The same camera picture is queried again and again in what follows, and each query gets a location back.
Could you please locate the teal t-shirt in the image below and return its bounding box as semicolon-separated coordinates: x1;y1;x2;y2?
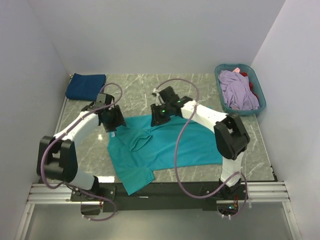
107;115;223;195

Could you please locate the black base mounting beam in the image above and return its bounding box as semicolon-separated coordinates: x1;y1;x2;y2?
70;181;247;215

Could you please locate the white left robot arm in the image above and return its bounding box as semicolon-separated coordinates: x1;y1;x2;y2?
36;105;126;201

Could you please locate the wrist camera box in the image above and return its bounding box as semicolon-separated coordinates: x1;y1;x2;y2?
159;86;180;104
93;93;115;108

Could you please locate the red garment in basket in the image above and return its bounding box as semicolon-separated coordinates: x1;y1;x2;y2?
240;72;259;100

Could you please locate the folded navy blue t-shirt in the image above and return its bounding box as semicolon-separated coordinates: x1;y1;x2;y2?
65;73;106;102

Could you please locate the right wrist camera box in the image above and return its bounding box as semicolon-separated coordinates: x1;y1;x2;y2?
159;86;180;104

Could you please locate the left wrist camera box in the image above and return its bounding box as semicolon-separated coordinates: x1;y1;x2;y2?
93;93;115;108

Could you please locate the teal plastic laundry basket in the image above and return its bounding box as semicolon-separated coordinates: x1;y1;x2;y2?
214;63;267;116

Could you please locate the lavender t-shirt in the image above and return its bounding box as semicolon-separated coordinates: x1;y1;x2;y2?
218;70;260;111

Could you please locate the pink garment in basket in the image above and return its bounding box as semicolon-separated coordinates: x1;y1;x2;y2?
233;67;241;73

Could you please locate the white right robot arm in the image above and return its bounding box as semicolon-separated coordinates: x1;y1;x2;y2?
151;99;250;200

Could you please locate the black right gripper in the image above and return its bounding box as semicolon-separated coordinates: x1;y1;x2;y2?
150;103;172;128

